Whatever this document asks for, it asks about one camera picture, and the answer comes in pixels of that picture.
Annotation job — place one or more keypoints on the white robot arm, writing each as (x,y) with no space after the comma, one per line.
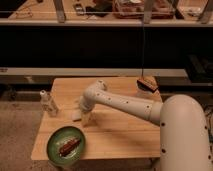
(184,139)

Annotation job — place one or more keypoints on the brown sausage on plate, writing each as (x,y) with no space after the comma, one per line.
(69,146)

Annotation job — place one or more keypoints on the black remote on shelf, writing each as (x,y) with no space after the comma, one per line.
(79,9)

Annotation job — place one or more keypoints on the wooden table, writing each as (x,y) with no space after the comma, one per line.
(111,134)

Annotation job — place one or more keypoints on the pale sponge block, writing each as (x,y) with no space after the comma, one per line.
(76,115)

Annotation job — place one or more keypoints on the green round plate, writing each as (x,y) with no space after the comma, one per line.
(58,139)

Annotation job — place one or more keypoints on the clear plastic container on shelf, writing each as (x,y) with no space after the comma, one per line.
(161,9)

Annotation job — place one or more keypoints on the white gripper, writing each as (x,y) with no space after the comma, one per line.
(85,106)

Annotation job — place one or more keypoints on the clear plastic bottle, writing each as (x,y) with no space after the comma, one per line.
(48,104)

